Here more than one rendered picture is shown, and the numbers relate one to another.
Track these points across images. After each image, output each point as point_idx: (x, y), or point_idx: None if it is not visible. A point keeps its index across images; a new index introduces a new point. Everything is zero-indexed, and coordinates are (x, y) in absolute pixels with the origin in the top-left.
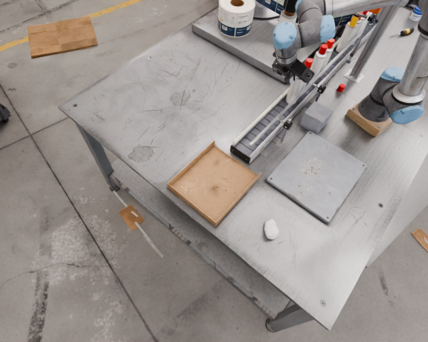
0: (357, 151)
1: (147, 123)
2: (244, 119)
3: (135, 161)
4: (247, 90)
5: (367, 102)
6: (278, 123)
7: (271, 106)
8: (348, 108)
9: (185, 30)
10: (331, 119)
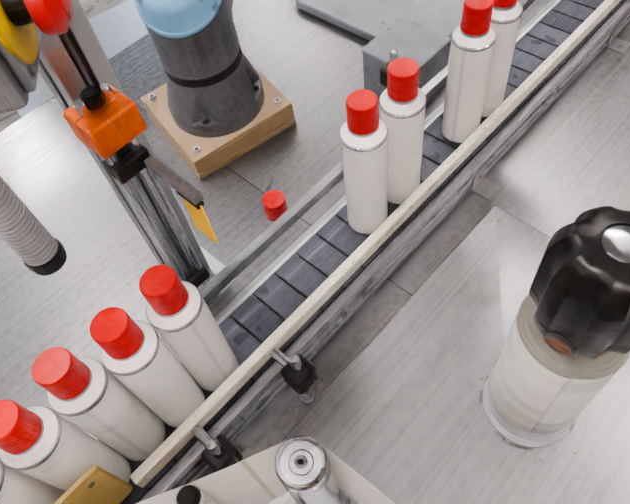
0: (302, 36)
1: None
2: (622, 88)
3: None
4: None
5: (247, 63)
6: (523, 40)
7: (558, 50)
8: (291, 103)
9: None
10: (344, 106)
